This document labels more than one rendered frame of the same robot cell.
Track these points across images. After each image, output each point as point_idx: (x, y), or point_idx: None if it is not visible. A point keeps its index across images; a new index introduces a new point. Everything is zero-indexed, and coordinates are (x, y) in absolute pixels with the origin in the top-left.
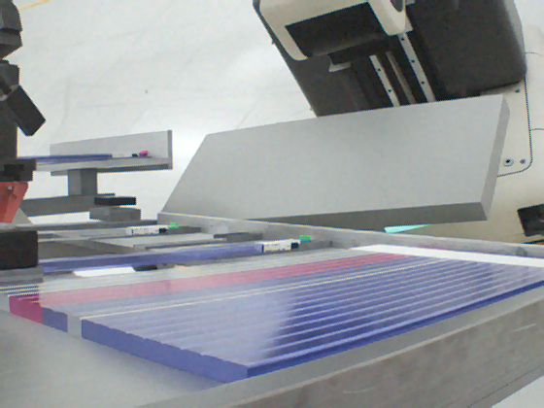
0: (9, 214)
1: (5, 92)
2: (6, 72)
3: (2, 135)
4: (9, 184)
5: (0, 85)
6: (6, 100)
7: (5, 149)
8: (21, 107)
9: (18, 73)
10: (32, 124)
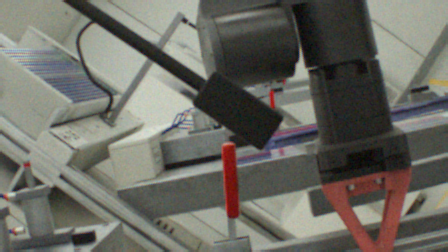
0: (389, 217)
1: (195, 89)
2: (330, 8)
3: (348, 105)
4: (374, 176)
5: (182, 81)
6: (194, 104)
7: (357, 124)
8: (226, 108)
9: (358, 2)
10: (255, 132)
